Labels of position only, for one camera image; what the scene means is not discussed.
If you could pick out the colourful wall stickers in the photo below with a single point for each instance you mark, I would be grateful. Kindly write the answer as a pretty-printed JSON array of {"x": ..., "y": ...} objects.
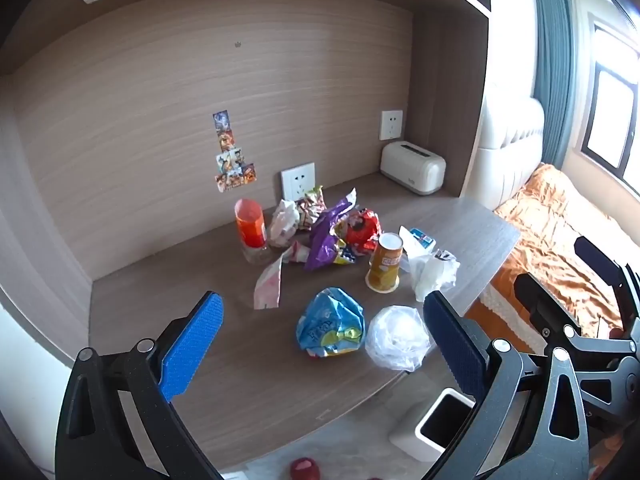
[{"x": 231, "y": 160}]

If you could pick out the blue white carton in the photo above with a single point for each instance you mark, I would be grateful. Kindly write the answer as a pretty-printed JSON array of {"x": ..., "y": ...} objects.
[{"x": 422, "y": 240}]

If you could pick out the white square bin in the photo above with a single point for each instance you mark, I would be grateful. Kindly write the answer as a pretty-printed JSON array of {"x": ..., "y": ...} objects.
[{"x": 425, "y": 435}]

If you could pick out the crumpled white red wrapper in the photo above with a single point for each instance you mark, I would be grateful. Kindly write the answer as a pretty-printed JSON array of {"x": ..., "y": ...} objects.
[{"x": 284, "y": 222}]

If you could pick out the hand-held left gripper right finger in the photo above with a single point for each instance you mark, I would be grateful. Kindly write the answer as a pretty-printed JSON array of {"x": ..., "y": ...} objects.
[{"x": 457, "y": 350}]

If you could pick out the dark framed window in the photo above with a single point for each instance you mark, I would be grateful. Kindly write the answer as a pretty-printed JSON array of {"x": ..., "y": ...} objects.
[{"x": 612, "y": 110}]

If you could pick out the yellow paper cup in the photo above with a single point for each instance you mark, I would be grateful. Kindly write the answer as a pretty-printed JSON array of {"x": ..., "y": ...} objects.
[{"x": 385, "y": 265}]

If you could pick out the red snack bag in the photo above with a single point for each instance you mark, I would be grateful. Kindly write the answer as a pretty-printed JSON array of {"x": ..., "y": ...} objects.
[{"x": 364, "y": 232}]

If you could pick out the yellow crumpled snack wrapper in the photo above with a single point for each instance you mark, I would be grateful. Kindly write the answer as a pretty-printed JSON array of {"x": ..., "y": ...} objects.
[{"x": 310, "y": 207}]

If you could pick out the red apple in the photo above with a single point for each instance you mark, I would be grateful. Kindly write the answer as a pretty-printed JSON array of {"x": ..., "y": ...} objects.
[{"x": 305, "y": 470}]

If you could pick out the white pink wrapper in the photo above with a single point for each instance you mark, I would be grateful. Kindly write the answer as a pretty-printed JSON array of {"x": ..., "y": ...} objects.
[{"x": 270, "y": 282}]

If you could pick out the small white wall socket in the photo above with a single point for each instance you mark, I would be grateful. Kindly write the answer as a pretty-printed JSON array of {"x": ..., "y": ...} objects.
[{"x": 390, "y": 125}]

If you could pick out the purple snack bag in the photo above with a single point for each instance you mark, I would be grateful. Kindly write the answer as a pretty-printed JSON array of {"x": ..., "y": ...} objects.
[{"x": 322, "y": 240}]

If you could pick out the white toaster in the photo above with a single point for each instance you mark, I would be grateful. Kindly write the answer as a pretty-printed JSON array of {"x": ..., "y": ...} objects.
[{"x": 412, "y": 167}]

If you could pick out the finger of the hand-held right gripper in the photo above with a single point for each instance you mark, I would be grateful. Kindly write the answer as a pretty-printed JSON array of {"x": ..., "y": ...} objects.
[
  {"x": 602, "y": 260},
  {"x": 542, "y": 305}
]

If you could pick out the white padded headboard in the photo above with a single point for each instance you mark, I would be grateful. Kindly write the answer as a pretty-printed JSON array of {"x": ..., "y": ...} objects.
[{"x": 510, "y": 155}]

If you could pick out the white paper towel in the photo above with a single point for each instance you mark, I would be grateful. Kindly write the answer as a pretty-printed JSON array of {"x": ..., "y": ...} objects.
[{"x": 432, "y": 272}]

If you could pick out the orange bed blanket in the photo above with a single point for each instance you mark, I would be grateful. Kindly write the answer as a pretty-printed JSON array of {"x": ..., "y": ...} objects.
[{"x": 550, "y": 230}]

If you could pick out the large white wall socket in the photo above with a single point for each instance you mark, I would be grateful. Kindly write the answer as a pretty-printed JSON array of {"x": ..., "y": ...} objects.
[{"x": 298, "y": 182}]

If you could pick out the clear plastic bag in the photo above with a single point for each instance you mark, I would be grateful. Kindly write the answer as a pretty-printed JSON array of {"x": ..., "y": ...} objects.
[{"x": 397, "y": 340}]

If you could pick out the orange label plastic bottle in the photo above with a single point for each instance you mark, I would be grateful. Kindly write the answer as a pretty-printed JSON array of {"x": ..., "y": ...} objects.
[{"x": 251, "y": 230}]

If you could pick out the teal curtain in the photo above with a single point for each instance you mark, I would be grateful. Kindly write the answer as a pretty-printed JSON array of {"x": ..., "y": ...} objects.
[{"x": 552, "y": 70}]

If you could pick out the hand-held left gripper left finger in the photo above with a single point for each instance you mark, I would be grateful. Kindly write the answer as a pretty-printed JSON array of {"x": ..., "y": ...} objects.
[{"x": 195, "y": 345}]

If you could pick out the blue snack bag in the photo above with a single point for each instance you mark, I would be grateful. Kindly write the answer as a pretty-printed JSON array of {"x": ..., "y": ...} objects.
[{"x": 327, "y": 325}]

